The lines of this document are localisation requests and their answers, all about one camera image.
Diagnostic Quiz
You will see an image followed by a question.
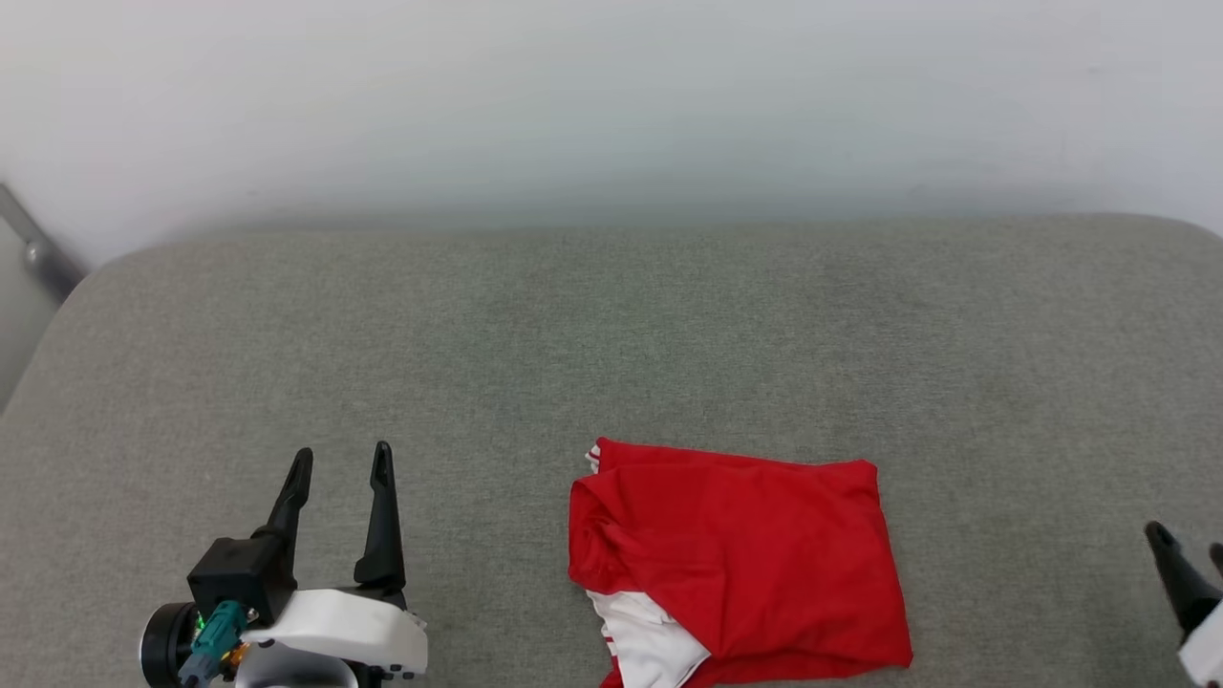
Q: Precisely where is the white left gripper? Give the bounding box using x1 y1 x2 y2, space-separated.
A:
241 441 429 682

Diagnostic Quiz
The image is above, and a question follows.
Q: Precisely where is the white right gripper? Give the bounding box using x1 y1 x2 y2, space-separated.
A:
1144 521 1223 688

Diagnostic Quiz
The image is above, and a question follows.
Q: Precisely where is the red jersey with white trim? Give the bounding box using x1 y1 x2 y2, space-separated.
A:
568 437 914 688

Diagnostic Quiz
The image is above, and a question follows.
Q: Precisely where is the grey metal pole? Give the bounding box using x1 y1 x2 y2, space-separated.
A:
0 182 89 305

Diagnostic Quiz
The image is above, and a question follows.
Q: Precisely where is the black cable with teal connector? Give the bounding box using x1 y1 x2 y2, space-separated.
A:
177 600 250 688

